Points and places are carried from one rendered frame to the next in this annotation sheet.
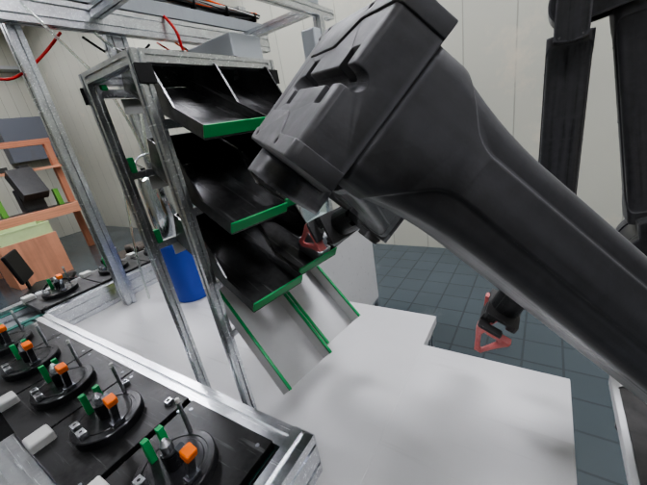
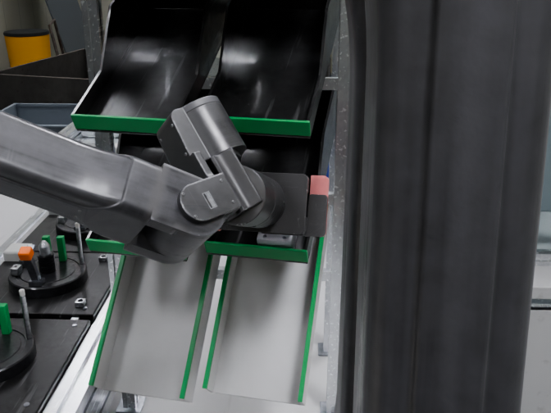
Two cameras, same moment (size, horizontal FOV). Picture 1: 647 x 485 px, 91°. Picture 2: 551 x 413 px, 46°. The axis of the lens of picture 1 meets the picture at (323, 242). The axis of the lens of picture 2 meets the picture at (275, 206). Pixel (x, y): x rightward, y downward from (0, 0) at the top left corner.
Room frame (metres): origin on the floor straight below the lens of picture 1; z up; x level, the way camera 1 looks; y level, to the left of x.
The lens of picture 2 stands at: (0.33, -0.61, 1.55)
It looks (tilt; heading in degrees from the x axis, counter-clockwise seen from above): 22 degrees down; 57
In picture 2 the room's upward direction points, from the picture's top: straight up
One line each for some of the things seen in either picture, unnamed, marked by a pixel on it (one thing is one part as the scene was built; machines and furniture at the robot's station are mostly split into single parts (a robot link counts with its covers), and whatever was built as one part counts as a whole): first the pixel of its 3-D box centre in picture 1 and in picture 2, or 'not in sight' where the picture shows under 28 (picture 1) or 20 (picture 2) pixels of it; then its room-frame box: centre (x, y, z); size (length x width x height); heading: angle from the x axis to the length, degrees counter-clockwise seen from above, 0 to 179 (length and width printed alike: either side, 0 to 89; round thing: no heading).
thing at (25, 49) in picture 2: not in sight; (30, 65); (1.98, 6.84, 0.36); 0.47 x 0.45 x 0.72; 144
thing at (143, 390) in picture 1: (102, 406); (46, 259); (0.56, 0.54, 1.01); 0.24 x 0.24 x 0.13; 55
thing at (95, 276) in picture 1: (111, 262); not in sight; (1.61, 1.12, 1.01); 0.24 x 0.24 x 0.13; 55
